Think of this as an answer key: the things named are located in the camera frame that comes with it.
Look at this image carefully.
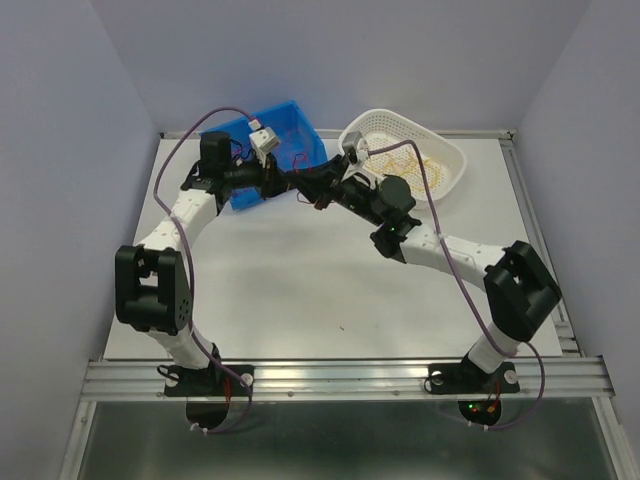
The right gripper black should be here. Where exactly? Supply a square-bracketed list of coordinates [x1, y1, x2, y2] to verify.
[284, 153, 386, 228]

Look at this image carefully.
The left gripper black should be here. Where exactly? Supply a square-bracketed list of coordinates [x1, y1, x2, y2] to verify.
[223, 149, 296, 201]

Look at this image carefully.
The red white striped wire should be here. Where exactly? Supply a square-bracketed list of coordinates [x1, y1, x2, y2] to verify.
[272, 119, 311, 151]

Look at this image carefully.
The yellow wire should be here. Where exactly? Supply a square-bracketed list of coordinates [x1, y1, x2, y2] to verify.
[364, 149, 445, 193]

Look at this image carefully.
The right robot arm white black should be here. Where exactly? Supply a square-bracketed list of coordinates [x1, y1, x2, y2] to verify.
[287, 155, 562, 395]

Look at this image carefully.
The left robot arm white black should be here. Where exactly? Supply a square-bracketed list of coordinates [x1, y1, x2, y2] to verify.
[115, 126, 287, 397]

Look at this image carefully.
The blue plastic divided bin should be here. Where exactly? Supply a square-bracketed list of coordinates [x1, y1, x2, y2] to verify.
[199, 99, 328, 213]

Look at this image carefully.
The white perforated plastic basket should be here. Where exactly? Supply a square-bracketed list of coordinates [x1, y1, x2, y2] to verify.
[338, 108, 467, 210]

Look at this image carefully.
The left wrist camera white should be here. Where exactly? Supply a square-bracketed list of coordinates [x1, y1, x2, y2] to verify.
[249, 127, 281, 165]

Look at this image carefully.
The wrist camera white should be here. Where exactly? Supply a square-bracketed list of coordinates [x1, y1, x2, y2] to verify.
[341, 131, 381, 182]
[249, 127, 281, 165]

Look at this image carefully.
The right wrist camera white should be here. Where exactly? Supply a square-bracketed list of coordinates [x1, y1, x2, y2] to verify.
[341, 131, 381, 182]

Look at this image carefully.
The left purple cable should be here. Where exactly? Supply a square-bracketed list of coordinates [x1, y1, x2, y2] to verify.
[152, 106, 261, 436]

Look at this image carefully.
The purple cable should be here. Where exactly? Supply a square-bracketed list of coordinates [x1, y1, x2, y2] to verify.
[364, 139, 546, 434]
[152, 106, 261, 436]

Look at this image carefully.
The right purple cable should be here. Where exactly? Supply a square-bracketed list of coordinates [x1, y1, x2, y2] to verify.
[364, 139, 546, 434]

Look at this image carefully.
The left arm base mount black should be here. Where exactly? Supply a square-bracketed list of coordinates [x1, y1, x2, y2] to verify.
[156, 363, 255, 400]

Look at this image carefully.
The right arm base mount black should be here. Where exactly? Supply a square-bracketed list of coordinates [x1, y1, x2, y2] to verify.
[423, 355, 520, 396]

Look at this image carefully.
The aluminium front rail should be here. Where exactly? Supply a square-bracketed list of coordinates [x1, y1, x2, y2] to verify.
[80, 357, 615, 403]

